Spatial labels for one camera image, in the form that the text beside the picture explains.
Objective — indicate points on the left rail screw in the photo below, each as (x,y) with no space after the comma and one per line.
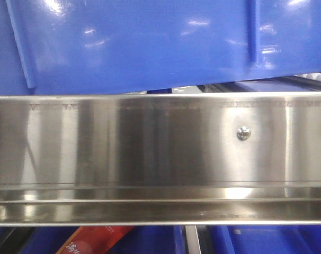
(243,133)

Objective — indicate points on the red printed package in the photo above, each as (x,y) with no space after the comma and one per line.
(94,239)

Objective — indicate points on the lower blue bin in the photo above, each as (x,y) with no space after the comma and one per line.
(195,239)

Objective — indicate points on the white conveyor rollers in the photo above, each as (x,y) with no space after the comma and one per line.
(313,76)

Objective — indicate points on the blue plastic bin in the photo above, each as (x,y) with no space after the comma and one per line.
(111,47)

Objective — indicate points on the stainless steel rail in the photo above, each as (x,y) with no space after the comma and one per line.
(160,159)

